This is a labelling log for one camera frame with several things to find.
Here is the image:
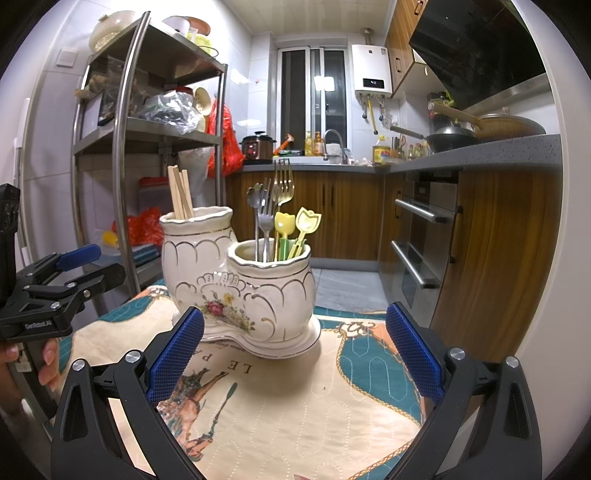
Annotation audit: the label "metal shelf rack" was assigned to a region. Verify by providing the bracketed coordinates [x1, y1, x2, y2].
[69, 11, 229, 319]

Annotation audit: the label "steel faucet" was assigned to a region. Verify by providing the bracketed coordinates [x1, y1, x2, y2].
[322, 128, 350, 165]

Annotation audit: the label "printed quilted table mat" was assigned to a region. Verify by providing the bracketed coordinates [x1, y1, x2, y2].
[60, 281, 439, 480]

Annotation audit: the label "brown and white bowls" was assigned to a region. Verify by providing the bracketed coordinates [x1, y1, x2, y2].
[161, 15, 213, 40]

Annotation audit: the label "black wok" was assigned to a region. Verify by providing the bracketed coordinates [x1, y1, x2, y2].
[390, 124, 479, 155]

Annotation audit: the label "black range hood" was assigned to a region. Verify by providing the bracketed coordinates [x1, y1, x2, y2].
[409, 0, 551, 112]

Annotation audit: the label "brown frying pan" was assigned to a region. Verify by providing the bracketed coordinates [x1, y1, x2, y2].
[431, 102, 548, 142]

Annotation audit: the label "row of sauce bottles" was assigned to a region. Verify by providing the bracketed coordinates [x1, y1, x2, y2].
[392, 137, 433, 162]

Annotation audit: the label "white water heater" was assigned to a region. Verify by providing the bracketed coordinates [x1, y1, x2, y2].
[351, 42, 394, 99]

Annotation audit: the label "yellow-green plastic item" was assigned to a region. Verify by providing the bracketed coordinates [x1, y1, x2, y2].
[193, 32, 219, 57]

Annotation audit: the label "round cream strainer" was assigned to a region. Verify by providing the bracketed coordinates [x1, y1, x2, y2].
[192, 86, 213, 117]

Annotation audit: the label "dark red rice cooker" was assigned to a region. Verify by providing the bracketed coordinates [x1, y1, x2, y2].
[240, 131, 278, 166]

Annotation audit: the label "white ceramic utensil holder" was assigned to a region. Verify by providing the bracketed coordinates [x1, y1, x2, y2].
[159, 206, 321, 359]

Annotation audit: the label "red lid plastic container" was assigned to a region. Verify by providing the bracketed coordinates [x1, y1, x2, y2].
[138, 176, 170, 219]

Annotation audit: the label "silver flower-shaped spoon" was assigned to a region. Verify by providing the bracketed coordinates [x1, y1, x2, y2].
[246, 183, 265, 261]

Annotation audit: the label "white ceramic lidded pot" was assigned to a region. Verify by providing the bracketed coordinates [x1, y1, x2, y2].
[88, 10, 137, 54]

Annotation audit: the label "yellow tulip fruit pick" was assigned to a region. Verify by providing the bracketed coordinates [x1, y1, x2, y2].
[288, 207, 323, 258]
[274, 211, 297, 262]

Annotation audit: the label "clear plastic bag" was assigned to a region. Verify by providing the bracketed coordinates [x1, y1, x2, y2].
[137, 90, 200, 136]

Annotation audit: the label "silver metal forks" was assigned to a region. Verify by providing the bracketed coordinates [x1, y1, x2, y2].
[270, 158, 295, 261]

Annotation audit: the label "grey floor mat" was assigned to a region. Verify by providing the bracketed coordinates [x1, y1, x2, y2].
[315, 268, 384, 315]

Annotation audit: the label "wooden upper cabinets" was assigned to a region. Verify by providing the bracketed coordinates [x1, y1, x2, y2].
[384, 0, 438, 100]

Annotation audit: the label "built-in oven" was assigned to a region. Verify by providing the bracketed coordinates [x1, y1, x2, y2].
[390, 170, 463, 325]

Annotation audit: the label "yellow dish soap bottles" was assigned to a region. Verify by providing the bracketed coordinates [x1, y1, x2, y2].
[303, 130, 327, 158]

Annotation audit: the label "dark box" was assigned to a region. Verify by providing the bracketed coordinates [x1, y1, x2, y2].
[98, 87, 154, 126]

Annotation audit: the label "person's left hand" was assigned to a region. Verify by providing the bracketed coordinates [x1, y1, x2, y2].
[0, 338, 62, 416]

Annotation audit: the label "green fruit pick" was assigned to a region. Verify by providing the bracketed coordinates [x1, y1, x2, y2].
[278, 235, 302, 260]

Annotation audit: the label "crumpled red plastic bag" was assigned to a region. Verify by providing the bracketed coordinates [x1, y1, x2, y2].
[126, 207, 165, 248]

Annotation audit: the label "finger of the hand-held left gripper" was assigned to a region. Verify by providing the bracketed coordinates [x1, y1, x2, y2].
[16, 244, 103, 288]
[22, 262, 127, 324]

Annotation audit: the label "wooden cabinets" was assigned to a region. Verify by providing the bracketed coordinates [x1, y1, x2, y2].
[384, 0, 438, 100]
[225, 159, 562, 363]

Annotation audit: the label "small silver fork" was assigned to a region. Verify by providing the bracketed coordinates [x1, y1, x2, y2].
[257, 209, 274, 262]

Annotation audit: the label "wooden lower cabinets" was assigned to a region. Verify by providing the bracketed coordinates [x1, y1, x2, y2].
[225, 159, 562, 363]

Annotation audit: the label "hanging red plastic bag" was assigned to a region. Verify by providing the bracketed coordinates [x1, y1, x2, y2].
[206, 98, 246, 179]

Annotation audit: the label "yellow oil bottle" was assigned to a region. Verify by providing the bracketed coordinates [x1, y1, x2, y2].
[372, 135, 393, 166]

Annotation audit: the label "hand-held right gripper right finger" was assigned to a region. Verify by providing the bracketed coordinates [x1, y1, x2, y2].
[385, 301, 542, 480]

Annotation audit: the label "large silver fork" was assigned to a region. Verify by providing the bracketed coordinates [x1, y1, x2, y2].
[259, 184, 274, 262]

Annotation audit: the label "kitchen window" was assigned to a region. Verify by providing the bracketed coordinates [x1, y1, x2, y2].
[276, 44, 352, 156]

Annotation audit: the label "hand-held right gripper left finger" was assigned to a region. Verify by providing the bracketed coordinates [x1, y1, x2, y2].
[50, 305, 206, 480]

